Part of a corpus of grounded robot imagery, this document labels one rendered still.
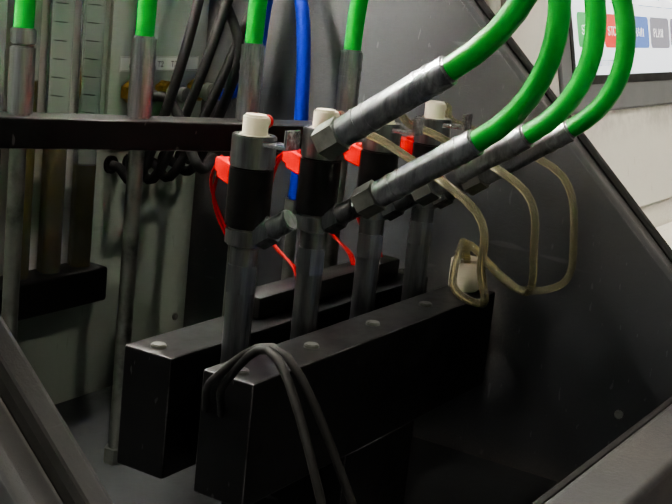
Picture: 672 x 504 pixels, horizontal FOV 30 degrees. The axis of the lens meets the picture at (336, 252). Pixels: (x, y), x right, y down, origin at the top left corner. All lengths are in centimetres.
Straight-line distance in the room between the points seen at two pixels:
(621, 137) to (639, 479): 65
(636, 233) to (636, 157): 40
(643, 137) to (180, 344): 75
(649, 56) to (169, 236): 58
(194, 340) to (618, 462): 28
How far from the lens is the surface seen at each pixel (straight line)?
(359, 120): 72
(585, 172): 101
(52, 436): 46
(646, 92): 143
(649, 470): 78
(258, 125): 77
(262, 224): 77
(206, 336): 82
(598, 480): 75
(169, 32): 114
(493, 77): 104
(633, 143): 139
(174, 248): 120
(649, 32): 146
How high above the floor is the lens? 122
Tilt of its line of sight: 13 degrees down
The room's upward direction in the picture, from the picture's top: 6 degrees clockwise
